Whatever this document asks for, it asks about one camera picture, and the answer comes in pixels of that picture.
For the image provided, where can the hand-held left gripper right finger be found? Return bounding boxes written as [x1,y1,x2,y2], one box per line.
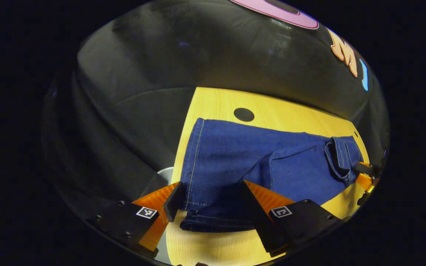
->
[241,180,344,258]

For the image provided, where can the black round table disc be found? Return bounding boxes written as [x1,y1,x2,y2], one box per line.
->
[234,108,255,122]

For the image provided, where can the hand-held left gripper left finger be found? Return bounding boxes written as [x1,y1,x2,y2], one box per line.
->
[94,181,184,258]

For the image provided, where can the blue denim jeans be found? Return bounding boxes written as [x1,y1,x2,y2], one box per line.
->
[179,118,365,233]

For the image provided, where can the black backdrop cloth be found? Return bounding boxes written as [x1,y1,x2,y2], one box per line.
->
[43,0,390,222]

